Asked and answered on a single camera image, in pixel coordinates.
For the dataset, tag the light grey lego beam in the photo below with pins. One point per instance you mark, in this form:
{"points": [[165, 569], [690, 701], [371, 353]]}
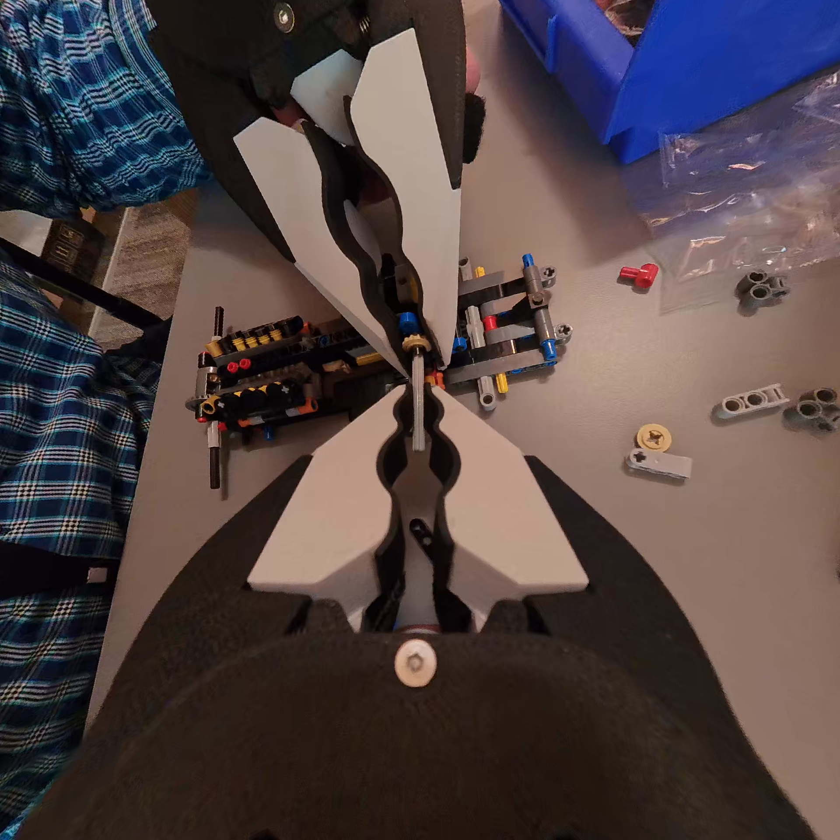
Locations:
{"points": [[751, 401]]}

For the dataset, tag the clear bags of lego parts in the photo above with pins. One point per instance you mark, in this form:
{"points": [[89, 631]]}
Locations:
{"points": [[623, 19]]}

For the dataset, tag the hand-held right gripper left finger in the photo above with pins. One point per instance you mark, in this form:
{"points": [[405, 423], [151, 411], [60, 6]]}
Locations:
{"points": [[328, 525]]}

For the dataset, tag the person's torso in plaid shirt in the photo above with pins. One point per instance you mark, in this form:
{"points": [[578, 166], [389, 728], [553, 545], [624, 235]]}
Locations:
{"points": [[59, 426]]}

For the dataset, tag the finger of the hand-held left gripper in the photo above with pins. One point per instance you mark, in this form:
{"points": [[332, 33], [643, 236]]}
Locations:
{"points": [[420, 164], [295, 197]]}

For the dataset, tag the red lego pin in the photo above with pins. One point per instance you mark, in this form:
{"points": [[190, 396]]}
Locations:
{"points": [[640, 275]]}

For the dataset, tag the blue plastic bin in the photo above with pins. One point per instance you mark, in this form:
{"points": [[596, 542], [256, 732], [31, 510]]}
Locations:
{"points": [[722, 79]]}

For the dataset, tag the tan lego pulley wheel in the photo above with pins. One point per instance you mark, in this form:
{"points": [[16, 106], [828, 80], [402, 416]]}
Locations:
{"points": [[653, 437]]}

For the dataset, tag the grey lego liftarm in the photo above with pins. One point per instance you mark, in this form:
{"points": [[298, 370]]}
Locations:
{"points": [[663, 464]]}

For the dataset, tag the small lego gear subassembly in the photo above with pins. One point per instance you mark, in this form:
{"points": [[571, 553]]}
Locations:
{"points": [[418, 394]]}

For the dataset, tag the person's left forearm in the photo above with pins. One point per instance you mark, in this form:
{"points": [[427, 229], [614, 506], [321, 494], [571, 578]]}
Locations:
{"points": [[79, 105]]}

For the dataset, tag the person's left hand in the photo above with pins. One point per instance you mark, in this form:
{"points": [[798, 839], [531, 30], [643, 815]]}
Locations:
{"points": [[471, 72]]}

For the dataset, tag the empty clear plastic bag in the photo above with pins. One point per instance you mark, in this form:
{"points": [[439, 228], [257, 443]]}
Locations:
{"points": [[741, 210]]}

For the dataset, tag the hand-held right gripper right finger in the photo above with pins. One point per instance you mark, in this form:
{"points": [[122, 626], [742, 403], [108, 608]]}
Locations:
{"points": [[512, 525]]}

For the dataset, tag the dark grey lego connector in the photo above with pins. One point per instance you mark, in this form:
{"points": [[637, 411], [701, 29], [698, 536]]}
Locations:
{"points": [[814, 410], [761, 289]]}

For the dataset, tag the black rod with white band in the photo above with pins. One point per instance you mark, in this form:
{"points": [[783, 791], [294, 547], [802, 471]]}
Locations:
{"points": [[215, 466]]}

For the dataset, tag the black lego liftarm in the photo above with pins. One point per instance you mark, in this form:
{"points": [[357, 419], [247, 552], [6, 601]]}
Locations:
{"points": [[421, 537]]}

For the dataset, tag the long lego chassis assembly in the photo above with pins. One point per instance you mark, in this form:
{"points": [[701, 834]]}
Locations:
{"points": [[295, 367]]}

